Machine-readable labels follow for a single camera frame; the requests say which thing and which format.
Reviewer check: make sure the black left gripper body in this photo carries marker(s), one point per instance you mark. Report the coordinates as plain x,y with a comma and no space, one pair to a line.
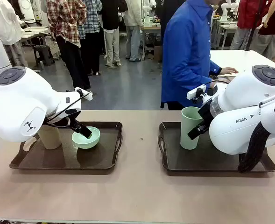
69,115

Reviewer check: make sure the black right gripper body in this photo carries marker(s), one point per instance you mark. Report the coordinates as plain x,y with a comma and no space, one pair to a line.
206,113

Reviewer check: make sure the light green bowl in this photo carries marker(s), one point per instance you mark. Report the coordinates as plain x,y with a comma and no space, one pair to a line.
90,142

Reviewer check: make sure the light green tall cup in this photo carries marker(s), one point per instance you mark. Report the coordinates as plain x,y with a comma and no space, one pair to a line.
185,142

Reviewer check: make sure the beige tall cup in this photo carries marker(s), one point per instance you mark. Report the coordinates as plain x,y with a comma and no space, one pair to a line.
49,140

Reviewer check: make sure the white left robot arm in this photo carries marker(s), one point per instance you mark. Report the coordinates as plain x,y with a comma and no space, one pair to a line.
23,100

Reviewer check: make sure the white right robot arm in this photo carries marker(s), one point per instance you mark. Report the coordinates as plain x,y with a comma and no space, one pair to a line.
240,93

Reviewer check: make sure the person's left forearm blue sleeve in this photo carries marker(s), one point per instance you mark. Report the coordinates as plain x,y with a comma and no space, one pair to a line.
212,68

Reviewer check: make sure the dark brown plastic tray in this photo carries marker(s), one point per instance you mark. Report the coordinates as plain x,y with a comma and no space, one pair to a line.
198,161
58,161

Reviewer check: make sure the person's left hand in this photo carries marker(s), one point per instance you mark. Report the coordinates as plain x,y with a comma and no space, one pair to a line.
228,70

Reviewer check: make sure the person in blue jacket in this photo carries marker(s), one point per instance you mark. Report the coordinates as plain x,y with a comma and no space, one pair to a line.
186,58

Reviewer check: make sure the black step stool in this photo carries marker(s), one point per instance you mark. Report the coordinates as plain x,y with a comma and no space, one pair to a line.
44,50

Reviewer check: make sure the cardboard box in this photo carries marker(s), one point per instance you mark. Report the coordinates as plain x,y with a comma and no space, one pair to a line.
158,53

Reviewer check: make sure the person in beige trousers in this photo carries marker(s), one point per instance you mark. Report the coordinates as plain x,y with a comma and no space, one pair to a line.
112,44

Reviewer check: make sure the background work table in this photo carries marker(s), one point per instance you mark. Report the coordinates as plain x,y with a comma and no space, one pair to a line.
34,29

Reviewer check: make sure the black pole stand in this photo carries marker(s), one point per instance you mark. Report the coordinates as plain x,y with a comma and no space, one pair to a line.
252,30

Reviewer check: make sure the person in red plaid shirt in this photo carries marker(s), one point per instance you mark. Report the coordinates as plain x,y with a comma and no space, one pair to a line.
65,18

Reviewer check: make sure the person in blue plaid shirt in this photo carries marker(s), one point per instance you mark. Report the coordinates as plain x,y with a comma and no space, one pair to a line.
91,21

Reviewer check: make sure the background table with clutter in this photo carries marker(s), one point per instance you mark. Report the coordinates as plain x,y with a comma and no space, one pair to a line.
151,27

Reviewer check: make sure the person in red jacket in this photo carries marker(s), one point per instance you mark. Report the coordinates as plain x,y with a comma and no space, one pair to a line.
247,11

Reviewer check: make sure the person in black jacket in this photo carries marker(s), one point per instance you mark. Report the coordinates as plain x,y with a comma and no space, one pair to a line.
165,9

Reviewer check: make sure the person in white top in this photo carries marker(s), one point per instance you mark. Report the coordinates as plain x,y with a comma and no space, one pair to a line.
4,23

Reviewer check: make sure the person in cream jacket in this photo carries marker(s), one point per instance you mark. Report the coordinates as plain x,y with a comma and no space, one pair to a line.
133,14

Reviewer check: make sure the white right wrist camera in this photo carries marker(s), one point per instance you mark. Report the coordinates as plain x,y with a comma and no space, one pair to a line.
196,92

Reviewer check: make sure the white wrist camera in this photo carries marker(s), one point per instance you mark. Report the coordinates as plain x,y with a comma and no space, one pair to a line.
84,94
196,92

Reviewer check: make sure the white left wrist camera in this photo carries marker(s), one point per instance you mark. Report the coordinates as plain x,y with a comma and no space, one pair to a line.
84,94

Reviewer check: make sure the background white frame table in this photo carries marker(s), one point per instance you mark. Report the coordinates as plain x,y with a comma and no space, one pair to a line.
228,25

